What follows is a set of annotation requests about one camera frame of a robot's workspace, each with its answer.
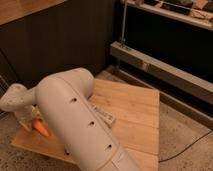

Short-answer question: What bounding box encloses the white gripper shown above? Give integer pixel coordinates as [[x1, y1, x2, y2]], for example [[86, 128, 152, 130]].
[[14, 106, 36, 131]]

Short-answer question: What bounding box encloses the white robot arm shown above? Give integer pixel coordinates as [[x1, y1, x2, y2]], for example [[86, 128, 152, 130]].
[[0, 68, 141, 171]]

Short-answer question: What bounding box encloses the metal shelf rack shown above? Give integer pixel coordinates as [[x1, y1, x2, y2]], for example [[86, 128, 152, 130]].
[[118, 0, 213, 48]]

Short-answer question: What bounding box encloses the grey metal beam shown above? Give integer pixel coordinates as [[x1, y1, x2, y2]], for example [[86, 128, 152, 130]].
[[110, 42, 213, 105]]

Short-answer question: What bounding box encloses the black floor cable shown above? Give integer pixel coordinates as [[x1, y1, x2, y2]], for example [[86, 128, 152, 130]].
[[158, 129, 213, 164]]

